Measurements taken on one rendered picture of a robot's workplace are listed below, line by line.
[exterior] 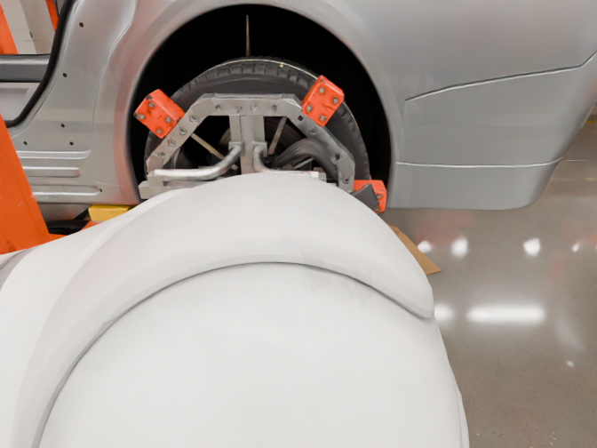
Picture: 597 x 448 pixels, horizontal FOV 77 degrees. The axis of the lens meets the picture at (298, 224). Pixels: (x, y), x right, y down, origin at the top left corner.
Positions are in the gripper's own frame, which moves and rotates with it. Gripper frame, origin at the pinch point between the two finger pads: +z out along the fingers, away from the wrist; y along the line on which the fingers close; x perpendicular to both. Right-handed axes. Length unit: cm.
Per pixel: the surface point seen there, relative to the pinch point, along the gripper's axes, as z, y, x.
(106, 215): 78, -59, 21
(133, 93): 60, -28, 46
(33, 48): 399, -208, 270
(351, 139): 55, 22, 10
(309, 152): 35.1, 8.5, 9.7
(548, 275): 158, 113, -98
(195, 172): 32.2, -15.3, 15.3
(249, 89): 51, 2, 32
